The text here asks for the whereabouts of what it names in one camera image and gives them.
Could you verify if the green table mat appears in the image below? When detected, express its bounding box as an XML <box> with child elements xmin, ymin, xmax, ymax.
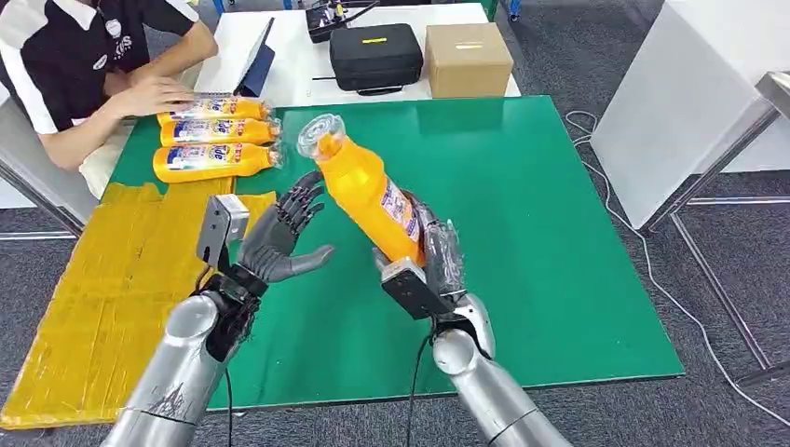
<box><xmin>109</xmin><ymin>94</ymin><xmax>685</xmax><ymax>412</ymax></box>

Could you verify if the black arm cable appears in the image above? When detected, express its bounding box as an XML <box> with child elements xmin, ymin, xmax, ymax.
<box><xmin>221</xmin><ymin>369</ymin><xmax>236</xmax><ymax>447</ymax></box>
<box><xmin>403</xmin><ymin>318</ymin><xmax>436</xmax><ymax>447</ymax></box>

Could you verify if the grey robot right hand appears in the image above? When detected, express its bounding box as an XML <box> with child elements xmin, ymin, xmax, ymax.
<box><xmin>372</xmin><ymin>189</ymin><xmax>467</xmax><ymax>299</ymax></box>

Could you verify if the yellow plastic sheet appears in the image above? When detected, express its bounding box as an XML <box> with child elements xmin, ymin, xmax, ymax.
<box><xmin>0</xmin><ymin>179</ymin><xmax>278</xmax><ymax>431</ymax></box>

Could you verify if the white board panel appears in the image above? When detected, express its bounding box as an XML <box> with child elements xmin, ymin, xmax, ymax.
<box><xmin>590</xmin><ymin>0</ymin><xmax>790</xmax><ymax>231</ymax></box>

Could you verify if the brown cardboard box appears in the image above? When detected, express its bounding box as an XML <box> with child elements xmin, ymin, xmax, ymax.
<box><xmin>424</xmin><ymin>21</ymin><xmax>514</xmax><ymax>100</ymax></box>

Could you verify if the steel table frame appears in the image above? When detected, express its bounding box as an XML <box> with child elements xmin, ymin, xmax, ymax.
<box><xmin>641</xmin><ymin>69</ymin><xmax>790</xmax><ymax>388</ymax></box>

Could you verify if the person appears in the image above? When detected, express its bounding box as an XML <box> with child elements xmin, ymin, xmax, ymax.
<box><xmin>0</xmin><ymin>0</ymin><xmax>219</xmax><ymax>202</ymax></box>

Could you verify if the white floor cable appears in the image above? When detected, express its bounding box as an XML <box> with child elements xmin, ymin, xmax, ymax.
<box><xmin>565</xmin><ymin>109</ymin><xmax>790</xmax><ymax>428</ymax></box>

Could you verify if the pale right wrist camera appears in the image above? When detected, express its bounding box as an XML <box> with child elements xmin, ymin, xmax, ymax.
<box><xmin>380</xmin><ymin>257</ymin><xmax>455</xmax><ymax>320</ymax></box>

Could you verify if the orange drink bottle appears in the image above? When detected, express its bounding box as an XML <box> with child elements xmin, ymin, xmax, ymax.
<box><xmin>152</xmin><ymin>142</ymin><xmax>284</xmax><ymax>184</ymax></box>
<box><xmin>158</xmin><ymin>116</ymin><xmax>282</xmax><ymax>148</ymax></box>
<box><xmin>156</xmin><ymin>96</ymin><xmax>271</xmax><ymax>128</ymax></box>
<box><xmin>296</xmin><ymin>113</ymin><xmax>427</xmax><ymax>267</ymax></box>

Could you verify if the person's right hand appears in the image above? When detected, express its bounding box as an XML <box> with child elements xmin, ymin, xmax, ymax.
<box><xmin>111</xmin><ymin>75</ymin><xmax>196</xmax><ymax>119</ymax></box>

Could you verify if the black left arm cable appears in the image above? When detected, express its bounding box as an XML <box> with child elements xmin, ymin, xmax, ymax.
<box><xmin>221</xmin><ymin>369</ymin><xmax>236</xmax><ymax>447</ymax></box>

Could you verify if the white side table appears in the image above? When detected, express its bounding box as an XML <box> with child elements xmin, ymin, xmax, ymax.
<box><xmin>0</xmin><ymin>92</ymin><xmax>98</xmax><ymax>238</ymax></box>

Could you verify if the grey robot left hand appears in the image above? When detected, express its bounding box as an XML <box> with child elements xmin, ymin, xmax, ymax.
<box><xmin>236</xmin><ymin>170</ymin><xmax>335</xmax><ymax>286</ymax></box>

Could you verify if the black remote controller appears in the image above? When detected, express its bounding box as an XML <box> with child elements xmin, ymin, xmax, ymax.
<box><xmin>305</xmin><ymin>0</ymin><xmax>381</xmax><ymax>45</ymax></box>

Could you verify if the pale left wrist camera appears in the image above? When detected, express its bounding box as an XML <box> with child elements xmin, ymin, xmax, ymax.
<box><xmin>196</xmin><ymin>194</ymin><xmax>251</xmax><ymax>271</ymax></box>

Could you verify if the white tablet with blue cover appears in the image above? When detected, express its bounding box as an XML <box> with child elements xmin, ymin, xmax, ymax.
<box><xmin>196</xmin><ymin>16</ymin><xmax>277</xmax><ymax>100</ymax></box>

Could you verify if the black carrying case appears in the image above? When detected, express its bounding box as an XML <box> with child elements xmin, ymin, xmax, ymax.
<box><xmin>328</xmin><ymin>22</ymin><xmax>425</xmax><ymax>97</ymax></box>

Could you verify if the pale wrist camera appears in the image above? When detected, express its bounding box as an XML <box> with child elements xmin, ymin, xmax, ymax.
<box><xmin>196</xmin><ymin>194</ymin><xmax>251</xmax><ymax>271</ymax></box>
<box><xmin>380</xmin><ymin>257</ymin><xmax>455</xmax><ymax>320</ymax></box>

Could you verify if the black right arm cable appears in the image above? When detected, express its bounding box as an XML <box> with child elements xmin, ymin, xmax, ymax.
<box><xmin>403</xmin><ymin>318</ymin><xmax>436</xmax><ymax>447</ymax></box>

